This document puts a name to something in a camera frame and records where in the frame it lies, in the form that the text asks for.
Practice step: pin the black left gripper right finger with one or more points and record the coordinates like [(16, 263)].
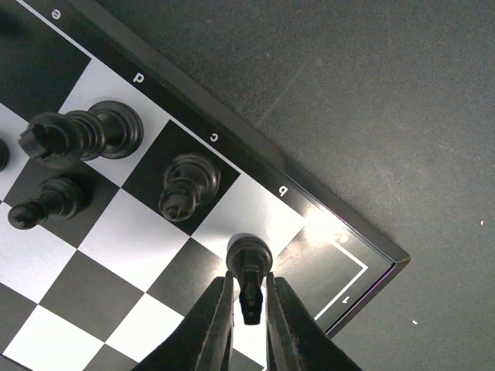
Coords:
[(294, 339)]

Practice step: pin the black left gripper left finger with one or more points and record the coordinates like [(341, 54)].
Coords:
[(203, 339)]

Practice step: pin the black knight chess piece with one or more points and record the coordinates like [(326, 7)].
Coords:
[(249, 259)]

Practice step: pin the black and silver chessboard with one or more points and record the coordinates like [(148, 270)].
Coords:
[(102, 290)]

